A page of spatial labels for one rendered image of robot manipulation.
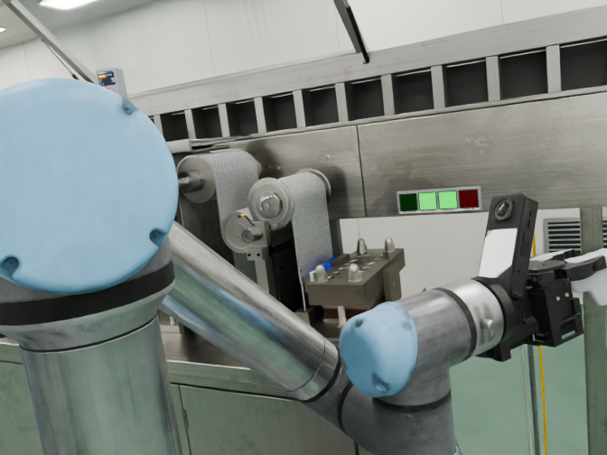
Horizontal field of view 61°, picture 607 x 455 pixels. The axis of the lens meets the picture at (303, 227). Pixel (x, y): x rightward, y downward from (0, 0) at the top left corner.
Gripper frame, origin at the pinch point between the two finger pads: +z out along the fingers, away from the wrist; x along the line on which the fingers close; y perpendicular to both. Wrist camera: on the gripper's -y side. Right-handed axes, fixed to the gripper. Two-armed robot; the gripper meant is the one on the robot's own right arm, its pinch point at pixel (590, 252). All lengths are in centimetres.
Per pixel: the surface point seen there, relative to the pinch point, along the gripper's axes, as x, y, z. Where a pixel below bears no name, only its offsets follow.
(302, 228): -91, -5, 11
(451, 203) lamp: -76, -4, 54
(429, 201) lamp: -81, -6, 50
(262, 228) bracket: -93, -8, -1
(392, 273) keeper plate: -81, 12, 32
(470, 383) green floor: -171, 101, 139
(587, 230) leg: -57, 12, 88
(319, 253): -97, 3, 18
